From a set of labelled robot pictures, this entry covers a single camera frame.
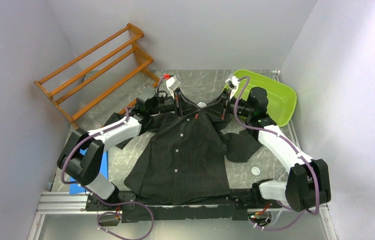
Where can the black pinstriped shirt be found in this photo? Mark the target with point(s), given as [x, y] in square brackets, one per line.
[183, 161]

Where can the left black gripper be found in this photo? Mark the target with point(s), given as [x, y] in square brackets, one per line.
[182, 105]

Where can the lime green plastic basin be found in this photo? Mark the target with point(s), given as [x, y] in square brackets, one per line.
[282, 99]

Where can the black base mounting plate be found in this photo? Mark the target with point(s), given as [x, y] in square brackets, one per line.
[237, 206]

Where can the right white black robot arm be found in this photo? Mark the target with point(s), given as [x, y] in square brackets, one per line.
[308, 183]

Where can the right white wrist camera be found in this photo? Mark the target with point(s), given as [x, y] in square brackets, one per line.
[233, 85]

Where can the orange wooden shoe rack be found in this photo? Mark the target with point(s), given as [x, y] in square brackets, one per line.
[80, 80]

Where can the blue flat mat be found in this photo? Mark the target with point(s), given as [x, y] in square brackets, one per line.
[87, 175]

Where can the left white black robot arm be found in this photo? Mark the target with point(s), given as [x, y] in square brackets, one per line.
[82, 155]

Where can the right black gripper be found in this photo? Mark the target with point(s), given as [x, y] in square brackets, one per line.
[217, 108]

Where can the aluminium frame rail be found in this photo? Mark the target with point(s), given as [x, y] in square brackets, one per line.
[66, 203]

